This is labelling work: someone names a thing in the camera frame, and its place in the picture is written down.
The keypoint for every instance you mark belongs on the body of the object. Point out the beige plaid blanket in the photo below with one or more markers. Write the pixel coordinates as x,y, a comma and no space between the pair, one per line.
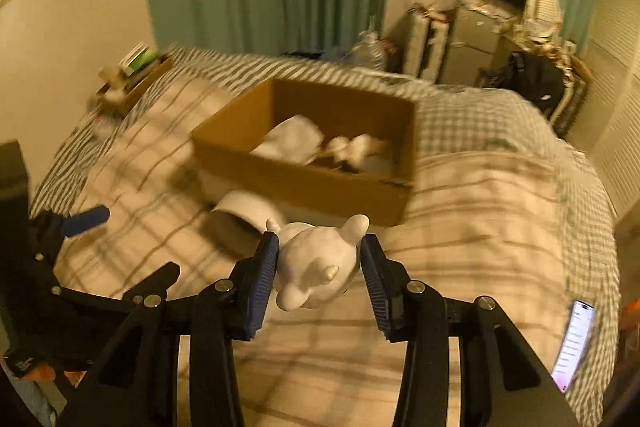
475,217

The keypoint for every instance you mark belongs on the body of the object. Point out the wooden tray with small things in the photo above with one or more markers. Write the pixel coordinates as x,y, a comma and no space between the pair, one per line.
135,77

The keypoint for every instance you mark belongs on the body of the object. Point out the white cloth bundle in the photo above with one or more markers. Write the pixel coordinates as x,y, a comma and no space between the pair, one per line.
292,139

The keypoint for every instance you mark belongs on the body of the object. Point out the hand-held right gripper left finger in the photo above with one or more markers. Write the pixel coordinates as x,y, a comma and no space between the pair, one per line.
261,289

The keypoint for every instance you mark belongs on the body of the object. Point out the clear plastic water bottle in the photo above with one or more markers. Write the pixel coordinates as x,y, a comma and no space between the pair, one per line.
369,51

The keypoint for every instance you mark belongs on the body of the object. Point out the white unicorn figurine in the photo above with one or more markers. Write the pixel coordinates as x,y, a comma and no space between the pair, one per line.
315,264

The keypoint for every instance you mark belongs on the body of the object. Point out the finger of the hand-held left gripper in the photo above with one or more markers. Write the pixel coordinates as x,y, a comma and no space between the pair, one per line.
157,279
85,219

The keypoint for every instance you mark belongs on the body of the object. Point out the white plush toy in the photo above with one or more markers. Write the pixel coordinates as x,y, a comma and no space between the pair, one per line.
357,147

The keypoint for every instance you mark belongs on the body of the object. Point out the white louvered wardrobe door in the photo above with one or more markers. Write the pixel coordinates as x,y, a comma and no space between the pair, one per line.
612,97

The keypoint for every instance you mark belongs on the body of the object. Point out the white cylindrical cup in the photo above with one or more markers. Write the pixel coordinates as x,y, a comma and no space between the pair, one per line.
245,209

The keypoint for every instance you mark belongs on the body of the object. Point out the brown cardboard box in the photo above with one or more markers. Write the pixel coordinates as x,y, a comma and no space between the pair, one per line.
300,187

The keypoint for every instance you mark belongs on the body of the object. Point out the green checked bed sheet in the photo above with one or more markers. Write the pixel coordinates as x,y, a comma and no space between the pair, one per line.
480,122

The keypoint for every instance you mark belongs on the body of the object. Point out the black backpack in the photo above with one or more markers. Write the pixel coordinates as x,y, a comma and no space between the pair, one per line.
535,79

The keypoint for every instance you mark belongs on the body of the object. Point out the grey cabinet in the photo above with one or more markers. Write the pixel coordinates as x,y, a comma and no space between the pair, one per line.
472,47

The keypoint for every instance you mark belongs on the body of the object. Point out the white fan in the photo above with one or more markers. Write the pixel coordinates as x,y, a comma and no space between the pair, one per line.
542,9

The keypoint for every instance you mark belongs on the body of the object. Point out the smartphone with lit screen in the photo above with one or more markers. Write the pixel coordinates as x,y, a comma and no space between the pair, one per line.
575,342

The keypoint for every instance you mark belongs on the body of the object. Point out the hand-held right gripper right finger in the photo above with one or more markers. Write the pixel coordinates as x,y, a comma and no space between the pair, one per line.
376,289

